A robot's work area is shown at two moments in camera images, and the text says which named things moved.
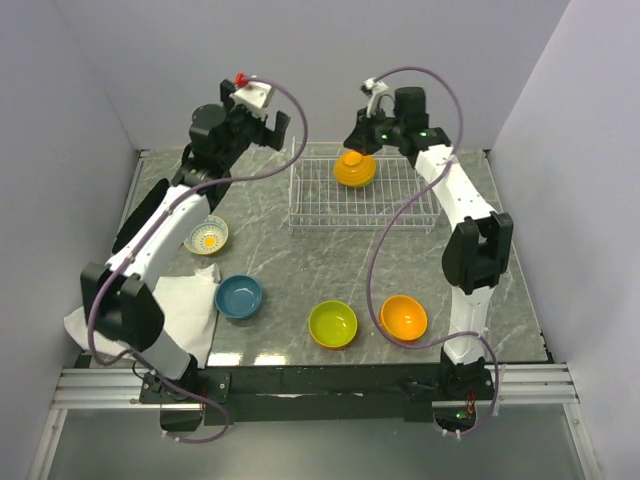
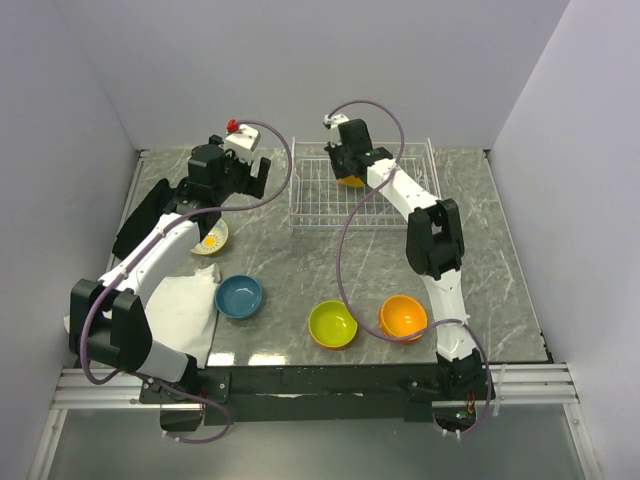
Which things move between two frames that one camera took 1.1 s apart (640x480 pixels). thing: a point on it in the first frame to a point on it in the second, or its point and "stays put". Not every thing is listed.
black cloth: x=149 y=201 stays put
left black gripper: x=272 y=137 to x=250 y=185
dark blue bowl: x=238 y=296 stays put
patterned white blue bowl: x=208 y=237 stays put
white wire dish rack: x=328 y=189 stays put
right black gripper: x=359 y=140 to x=339 y=173
